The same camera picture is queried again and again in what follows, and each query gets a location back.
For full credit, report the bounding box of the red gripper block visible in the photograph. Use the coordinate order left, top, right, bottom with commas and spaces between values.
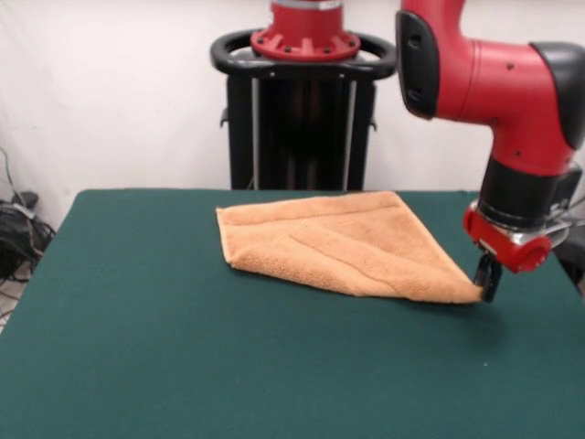
463, 203, 553, 304

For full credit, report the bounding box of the dark green table cloth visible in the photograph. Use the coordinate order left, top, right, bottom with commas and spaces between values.
0, 188, 585, 439

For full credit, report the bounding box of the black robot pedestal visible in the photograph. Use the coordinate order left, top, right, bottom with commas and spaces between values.
209, 29, 397, 191

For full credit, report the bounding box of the tangle of black cables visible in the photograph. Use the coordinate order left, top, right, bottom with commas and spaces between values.
0, 145, 57, 321

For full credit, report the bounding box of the tan terry towel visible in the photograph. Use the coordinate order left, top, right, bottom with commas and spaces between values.
215, 190, 484, 305

